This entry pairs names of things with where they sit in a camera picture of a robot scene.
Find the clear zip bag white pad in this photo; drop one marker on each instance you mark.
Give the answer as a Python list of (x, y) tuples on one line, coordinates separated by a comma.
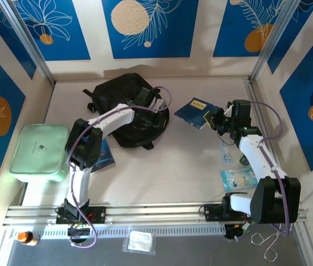
[(139, 241)]

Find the aluminium mounting rail frame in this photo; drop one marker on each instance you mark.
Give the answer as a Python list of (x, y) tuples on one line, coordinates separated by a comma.
[(159, 210)]

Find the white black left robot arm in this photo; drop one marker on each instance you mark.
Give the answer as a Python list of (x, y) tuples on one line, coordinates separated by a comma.
[(84, 144)]

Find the blue ocean picture book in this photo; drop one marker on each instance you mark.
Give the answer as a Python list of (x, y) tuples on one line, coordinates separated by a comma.
[(106, 158)]

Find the black right connector box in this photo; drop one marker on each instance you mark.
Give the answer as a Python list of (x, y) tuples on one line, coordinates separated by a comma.
[(232, 232)]

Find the clear blue snack packet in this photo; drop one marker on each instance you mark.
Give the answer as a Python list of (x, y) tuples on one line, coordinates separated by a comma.
[(238, 180)]

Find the dark blue yellow-label book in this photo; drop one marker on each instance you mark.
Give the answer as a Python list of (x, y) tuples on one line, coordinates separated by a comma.
[(190, 113)]

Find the orange-capped brown bottle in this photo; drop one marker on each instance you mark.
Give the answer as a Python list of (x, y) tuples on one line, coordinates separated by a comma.
[(27, 239)]

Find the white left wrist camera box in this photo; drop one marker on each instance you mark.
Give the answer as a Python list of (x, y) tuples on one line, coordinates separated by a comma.
[(157, 104)]

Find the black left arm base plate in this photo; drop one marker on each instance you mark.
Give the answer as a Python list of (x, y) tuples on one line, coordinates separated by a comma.
[(98, 214)]

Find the small green item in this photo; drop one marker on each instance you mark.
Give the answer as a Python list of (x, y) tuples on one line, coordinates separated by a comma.
[(244, 160)]

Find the green storage box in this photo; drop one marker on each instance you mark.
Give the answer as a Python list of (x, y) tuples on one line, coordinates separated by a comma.
[(37, 149)]

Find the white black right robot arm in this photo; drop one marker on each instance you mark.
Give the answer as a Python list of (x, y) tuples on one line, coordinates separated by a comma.
[(275, 199)]

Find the black left connector box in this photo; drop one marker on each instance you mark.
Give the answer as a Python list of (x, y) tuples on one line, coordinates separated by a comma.
[(80, 231)]

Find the black backpack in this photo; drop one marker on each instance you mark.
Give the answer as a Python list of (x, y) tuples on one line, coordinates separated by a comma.
[(112, 94)]

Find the black connector box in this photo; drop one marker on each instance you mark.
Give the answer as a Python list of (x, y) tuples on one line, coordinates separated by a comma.
[(232, 232), (80, 231)]

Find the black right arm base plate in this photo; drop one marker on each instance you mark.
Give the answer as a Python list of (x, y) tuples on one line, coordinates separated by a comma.
[(211, 213)]

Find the aluminium corner post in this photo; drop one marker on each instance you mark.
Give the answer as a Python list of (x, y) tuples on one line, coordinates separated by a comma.
[(28, 41), (272, 41)]

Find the aluminium table side rail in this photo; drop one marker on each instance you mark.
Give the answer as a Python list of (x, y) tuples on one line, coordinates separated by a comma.
[(253, 94)]

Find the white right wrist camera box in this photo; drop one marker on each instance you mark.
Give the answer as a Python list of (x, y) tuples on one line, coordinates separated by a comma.
[(228, 110)]

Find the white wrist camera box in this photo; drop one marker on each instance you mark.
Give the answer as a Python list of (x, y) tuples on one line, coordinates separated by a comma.
[(157, 104), (228, 110)]

